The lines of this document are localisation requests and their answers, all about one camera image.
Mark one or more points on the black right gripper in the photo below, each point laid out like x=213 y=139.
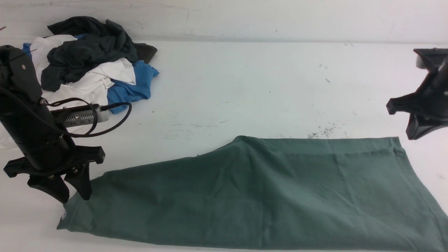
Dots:
x=427 y=106

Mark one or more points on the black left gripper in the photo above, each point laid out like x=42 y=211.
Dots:
x=76 y=169

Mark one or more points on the green long-sleeved shirt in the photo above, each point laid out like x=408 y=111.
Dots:
x=269 y=194

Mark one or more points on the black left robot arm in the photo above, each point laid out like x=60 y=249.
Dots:
x=50 y=156

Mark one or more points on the white shirt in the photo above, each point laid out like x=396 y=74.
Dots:
x=93 y=87

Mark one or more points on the blue shirt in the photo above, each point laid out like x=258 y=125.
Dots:
x=120 y=91

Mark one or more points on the dark grey shirt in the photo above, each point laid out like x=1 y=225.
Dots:
x=98 y=43

